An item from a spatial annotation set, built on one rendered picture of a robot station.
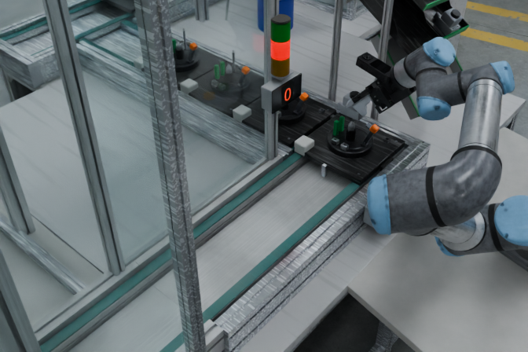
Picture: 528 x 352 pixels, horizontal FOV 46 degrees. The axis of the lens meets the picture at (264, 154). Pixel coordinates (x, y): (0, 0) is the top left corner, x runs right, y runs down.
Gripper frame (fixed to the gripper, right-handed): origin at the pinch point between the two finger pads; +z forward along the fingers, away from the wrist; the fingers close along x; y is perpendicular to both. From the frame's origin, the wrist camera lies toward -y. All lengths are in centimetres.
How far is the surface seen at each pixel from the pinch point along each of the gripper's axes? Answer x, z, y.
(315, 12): 80, 69, -40
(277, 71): -21.6, -5.2, -17.4
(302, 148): -12.4, 16.3, 3.6
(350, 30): 77, 55, -24
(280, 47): -21.3, -10.7, -21.6
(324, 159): -11.0, 12.3, 9.7
